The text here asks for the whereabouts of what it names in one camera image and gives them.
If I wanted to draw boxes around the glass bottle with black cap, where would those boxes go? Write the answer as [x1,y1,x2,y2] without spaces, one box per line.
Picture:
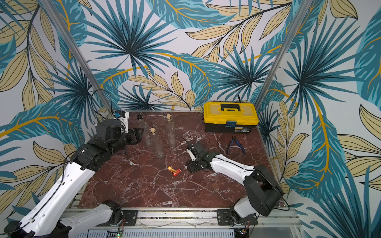
[137,115,151,147]

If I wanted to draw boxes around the slim glass bottle with cork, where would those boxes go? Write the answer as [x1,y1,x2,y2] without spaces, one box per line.
[150,128,165,159]

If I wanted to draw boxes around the orange bottle label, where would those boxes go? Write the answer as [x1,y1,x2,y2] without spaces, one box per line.
[167,166,177,173]

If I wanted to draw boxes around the glass bottle with cork stopper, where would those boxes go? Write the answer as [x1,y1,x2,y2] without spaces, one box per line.
[166,114,176,148]

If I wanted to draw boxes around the red bottle label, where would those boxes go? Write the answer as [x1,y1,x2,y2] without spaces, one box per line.
[173,169,182,177]

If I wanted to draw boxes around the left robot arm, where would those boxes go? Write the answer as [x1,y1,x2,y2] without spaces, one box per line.
[3,119,144,238]

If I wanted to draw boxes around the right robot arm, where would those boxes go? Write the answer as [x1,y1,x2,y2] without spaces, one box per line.
[186,142,284,224]

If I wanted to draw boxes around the yellow and black toolbox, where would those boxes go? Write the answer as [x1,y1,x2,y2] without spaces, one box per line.
[204,102,259,133]

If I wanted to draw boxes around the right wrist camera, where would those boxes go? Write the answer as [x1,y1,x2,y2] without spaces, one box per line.
[187,143,199,161]

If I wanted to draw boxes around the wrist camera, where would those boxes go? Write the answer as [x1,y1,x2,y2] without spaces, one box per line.
[187,143,199,161]
[115,110,130,132]

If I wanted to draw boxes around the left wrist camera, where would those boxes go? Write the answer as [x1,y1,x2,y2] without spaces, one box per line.
[115,110,130,132]

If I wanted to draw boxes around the blue handled pliers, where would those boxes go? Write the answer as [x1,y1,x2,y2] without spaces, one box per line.
[226,136,246,155]

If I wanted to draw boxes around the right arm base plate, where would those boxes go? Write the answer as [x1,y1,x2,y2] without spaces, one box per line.
[216,209,258,227]

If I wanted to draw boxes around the aluminium front rail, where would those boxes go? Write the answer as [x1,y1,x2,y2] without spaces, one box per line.
[44,207,303,238]

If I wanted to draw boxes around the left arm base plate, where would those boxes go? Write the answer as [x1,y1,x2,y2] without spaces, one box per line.
[97,209,138,228]

